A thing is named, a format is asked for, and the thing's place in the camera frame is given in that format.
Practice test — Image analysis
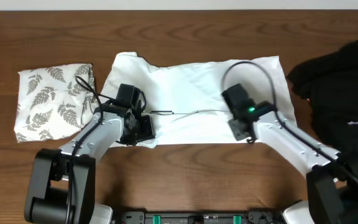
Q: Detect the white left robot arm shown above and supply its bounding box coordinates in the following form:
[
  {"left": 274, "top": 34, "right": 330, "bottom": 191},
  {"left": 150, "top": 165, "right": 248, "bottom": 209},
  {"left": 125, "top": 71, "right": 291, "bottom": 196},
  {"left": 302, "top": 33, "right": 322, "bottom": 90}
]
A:
[{"left": 24, "top": 105, "right": 155, "bottom": 224}]

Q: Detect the black garment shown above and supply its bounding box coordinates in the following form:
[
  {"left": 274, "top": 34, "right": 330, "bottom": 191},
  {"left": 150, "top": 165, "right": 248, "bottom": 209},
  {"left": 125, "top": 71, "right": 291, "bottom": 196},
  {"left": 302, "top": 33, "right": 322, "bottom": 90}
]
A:
[{"left": 287, "top": 40, "right": 358, "bottom": 160}]

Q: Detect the white printed t-shirt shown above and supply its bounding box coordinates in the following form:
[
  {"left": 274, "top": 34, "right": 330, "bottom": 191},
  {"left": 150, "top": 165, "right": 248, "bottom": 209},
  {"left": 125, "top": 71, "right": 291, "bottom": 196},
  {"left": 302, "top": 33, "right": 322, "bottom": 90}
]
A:
[{"left": 101, "top": 52, "right": 296, "bottom": 148}]

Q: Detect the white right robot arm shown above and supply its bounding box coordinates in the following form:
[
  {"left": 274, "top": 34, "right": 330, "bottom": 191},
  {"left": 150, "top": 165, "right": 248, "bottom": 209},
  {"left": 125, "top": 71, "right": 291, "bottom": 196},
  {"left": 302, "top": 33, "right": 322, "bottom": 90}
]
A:
[{"left": 228, "top": 100, "right": 358, "bottom": 223}]

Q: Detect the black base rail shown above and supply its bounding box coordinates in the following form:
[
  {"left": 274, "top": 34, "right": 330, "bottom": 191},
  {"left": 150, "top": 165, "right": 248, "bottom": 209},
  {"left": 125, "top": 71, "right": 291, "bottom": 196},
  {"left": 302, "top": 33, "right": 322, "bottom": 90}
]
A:
[{"left": 111, "top": 210, "right": 285, "bottom": 224}]

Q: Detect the fern-print fabric bag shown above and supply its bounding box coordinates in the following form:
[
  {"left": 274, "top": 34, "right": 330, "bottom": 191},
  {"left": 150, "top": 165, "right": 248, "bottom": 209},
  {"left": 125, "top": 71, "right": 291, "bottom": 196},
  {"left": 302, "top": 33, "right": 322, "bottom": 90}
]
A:
[{"left": 14, "top": 63, "right": 98, "bottom": 142}]

